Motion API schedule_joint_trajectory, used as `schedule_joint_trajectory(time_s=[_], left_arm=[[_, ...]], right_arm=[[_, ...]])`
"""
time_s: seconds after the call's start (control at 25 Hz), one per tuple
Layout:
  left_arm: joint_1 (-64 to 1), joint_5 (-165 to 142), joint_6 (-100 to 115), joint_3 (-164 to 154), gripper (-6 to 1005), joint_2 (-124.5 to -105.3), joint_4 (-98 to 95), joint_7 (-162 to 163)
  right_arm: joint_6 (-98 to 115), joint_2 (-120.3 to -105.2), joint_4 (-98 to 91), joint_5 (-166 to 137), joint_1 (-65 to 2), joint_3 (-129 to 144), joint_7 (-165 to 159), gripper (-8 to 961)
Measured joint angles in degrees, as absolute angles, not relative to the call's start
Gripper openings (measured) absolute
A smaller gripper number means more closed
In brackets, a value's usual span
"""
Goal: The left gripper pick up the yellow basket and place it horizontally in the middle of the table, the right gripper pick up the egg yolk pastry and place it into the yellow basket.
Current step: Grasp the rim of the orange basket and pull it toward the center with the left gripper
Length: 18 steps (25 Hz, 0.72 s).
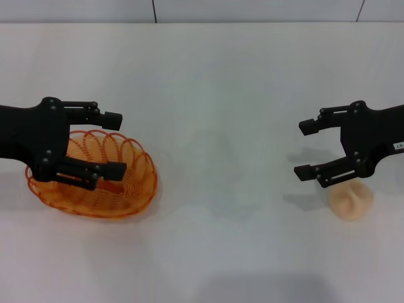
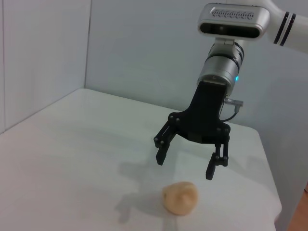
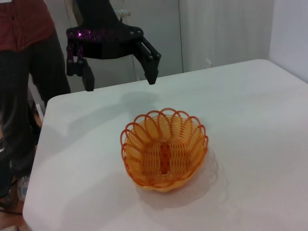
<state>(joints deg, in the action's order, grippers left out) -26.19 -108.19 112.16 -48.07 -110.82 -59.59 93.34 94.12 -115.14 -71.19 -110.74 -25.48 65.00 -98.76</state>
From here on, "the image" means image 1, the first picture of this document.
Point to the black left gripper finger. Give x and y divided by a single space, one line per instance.
115 171
112 120

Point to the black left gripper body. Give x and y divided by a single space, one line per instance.
34 132

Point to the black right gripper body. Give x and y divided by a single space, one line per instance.
375 132

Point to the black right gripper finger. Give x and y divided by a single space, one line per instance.
311 127
304 173

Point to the orange woven plastic basket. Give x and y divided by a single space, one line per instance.
139 189

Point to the pale round steamed bun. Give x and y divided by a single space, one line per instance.
352 202

